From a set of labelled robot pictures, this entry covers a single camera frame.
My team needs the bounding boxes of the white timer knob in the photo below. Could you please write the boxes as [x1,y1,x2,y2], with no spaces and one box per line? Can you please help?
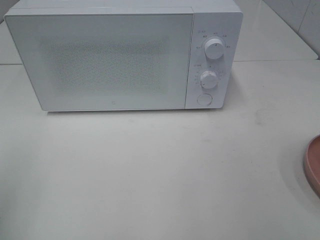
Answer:
[200,70,219,89]

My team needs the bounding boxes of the round white door button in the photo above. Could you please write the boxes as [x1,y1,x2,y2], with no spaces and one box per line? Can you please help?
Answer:
[197,93,213,106]

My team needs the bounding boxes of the upper white power knob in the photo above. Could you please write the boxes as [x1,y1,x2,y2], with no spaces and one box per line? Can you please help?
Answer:
[204,37,225,60]

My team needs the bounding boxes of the white microwave oven body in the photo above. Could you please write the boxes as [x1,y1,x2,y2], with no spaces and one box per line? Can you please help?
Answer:
[4,0,243,111]

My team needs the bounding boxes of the white microwave door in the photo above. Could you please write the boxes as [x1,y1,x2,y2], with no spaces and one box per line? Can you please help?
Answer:
[5,14,193,112]

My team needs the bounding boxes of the pink round plate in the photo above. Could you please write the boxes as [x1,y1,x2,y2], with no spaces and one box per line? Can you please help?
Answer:
[303,135,320,197]

